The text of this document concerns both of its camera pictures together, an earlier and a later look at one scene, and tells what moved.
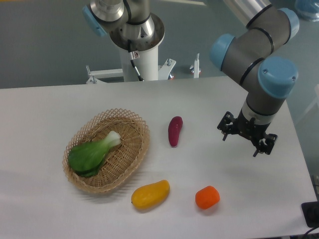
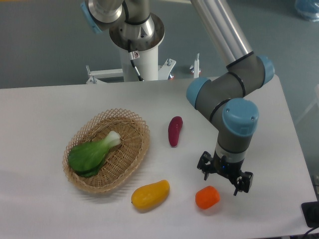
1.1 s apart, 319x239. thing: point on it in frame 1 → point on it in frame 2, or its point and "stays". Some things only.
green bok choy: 86,158 stays
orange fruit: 207,197 stays
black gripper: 250,130 → 230,170
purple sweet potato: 174,127 stays
